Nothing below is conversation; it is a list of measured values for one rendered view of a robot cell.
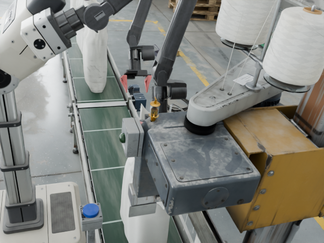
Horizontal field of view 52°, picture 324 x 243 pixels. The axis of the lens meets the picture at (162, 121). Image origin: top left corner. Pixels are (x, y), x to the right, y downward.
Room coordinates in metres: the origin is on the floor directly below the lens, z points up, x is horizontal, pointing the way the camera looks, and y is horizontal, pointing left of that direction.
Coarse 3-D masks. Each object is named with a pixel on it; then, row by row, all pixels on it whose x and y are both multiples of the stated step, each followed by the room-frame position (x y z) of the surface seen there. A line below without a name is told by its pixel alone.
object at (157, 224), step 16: (144, 112) 1.31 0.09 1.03; (128, 160) 1.23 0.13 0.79; (128, 176) 1.14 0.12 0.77; (128, 208) 1.05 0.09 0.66; (160, 208) 0.96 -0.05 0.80; (128, 224) 1.02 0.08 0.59; (144, 224) 0.93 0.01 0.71; (160, 224) 0.94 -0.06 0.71; (128, 240) 1.01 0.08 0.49; (144, 240) 0.93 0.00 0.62; (160, 240) 0.94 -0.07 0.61
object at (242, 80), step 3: (243, 75) 1.00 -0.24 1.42; (246, 75) 1.01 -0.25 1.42; (249, 75) 1.01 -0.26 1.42; (252, 75) 1.01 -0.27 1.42; (240, 78) 0.98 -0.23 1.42; (243, 78) 0.98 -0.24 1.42; (246, 78) 0.98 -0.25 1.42; (249, 78) 0.99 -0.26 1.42; (252, 78) 0.99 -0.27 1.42; (237, 81) 0.95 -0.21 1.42; (240, 81) 0.95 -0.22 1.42; (243, 81) 0.96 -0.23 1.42; (246, 81) 0.96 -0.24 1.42; (243, 84) 0.94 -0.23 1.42
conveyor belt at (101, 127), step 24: (96, 120) 2.11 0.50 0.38; (120, 120) 2.16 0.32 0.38; (96, 144) 1.82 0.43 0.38; (120, 144) 1.86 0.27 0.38; (96, 168) 1.58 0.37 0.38; (120, 168) 1.61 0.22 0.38; (96, 192) 1.38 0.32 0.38; (120, 192) 1.41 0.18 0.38; (120, 216) 1.23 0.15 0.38; (120, 240) 1.08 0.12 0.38; (168, 240) 1.12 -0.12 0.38
